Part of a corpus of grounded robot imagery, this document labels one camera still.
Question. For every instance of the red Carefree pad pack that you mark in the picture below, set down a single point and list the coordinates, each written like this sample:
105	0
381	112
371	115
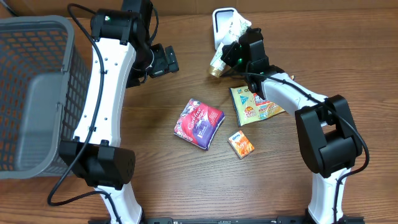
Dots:
198	123

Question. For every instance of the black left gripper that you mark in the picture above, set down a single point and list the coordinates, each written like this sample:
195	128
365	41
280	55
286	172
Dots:
167	61

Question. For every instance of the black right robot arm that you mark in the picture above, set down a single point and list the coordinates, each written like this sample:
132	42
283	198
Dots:
329	142

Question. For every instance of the white Pantene shampoo tube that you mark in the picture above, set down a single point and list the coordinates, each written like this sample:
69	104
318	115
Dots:
232	31

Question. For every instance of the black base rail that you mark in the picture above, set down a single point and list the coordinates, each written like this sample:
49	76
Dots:
278	220

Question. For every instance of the yellow wet wipes pack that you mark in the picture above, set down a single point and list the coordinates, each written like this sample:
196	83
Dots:
250	107

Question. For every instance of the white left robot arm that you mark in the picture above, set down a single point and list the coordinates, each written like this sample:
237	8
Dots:
124	56

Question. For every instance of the white barcode scanner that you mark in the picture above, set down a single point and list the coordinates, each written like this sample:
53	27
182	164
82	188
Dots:
220	19

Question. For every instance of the Kleenex tissue pack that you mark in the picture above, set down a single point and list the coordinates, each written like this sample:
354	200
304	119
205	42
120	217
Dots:
241	144

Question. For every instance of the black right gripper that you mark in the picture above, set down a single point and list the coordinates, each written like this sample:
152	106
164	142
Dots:
226	53

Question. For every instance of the grey plastic basket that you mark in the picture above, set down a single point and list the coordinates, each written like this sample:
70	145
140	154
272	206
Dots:
44	84

